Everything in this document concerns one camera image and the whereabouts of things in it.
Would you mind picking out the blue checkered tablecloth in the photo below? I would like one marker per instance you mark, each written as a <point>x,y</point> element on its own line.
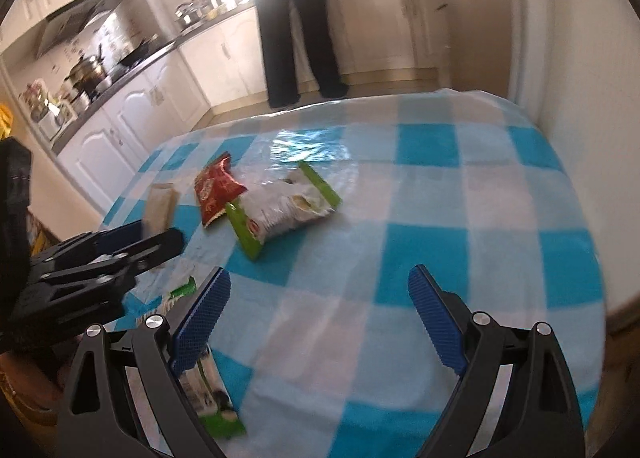
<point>320,347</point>

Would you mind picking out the green snack packet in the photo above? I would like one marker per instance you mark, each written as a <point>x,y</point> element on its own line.
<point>276,207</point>

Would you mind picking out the blue green wipes pack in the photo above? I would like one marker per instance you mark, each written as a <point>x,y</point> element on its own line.
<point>202,383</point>

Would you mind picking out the red snack packet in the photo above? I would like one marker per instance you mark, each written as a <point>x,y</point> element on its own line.
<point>214,187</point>

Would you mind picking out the yellow hanging towel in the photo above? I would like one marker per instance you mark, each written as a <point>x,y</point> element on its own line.
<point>6,121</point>

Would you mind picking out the black frying pan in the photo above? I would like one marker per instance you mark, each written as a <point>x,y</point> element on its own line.
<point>141,52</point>

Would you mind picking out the small silver foil pouch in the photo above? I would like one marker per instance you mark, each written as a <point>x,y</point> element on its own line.
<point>159,209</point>

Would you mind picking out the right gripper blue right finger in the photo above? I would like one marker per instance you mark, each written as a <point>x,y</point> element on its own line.
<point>444,317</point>

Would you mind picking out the steel cooking pot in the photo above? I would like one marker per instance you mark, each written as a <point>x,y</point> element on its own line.
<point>88,74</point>

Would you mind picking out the white kitchen cabinets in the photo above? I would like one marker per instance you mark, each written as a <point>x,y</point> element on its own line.
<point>212,66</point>

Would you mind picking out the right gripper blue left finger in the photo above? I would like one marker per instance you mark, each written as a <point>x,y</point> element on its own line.
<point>193,318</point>

